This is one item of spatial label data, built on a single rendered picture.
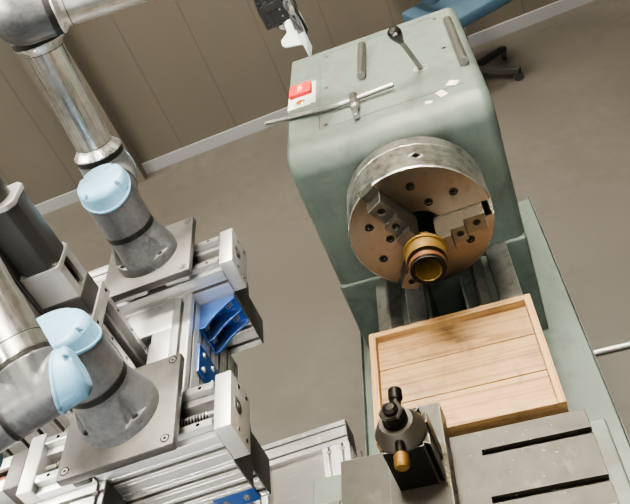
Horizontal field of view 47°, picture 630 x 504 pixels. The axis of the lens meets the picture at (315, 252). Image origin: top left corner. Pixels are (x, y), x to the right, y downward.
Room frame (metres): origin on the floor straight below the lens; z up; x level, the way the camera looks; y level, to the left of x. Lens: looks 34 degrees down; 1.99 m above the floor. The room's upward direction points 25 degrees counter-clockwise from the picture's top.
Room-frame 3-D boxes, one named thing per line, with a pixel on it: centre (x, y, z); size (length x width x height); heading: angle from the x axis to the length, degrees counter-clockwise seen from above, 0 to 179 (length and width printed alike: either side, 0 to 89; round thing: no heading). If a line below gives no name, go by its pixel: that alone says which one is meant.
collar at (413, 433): (0.74, 0.00, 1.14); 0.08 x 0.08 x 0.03
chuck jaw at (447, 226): (1.21, -0.31, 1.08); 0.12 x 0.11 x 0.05; 74
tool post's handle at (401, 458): (0.69, 0.01, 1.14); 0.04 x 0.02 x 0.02; 164
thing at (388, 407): (0.74, 0.00, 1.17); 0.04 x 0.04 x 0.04
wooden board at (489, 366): (1.02, -0.16, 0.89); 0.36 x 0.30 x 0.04; 74
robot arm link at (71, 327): (1.02, 0.45, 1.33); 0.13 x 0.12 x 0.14; 102
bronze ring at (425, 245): (1.16, -0.20, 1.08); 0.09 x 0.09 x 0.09; 74
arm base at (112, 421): (1.02, 0.44, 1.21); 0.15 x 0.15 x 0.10
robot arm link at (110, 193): (1.51, 0.36, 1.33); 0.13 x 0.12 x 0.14; 2
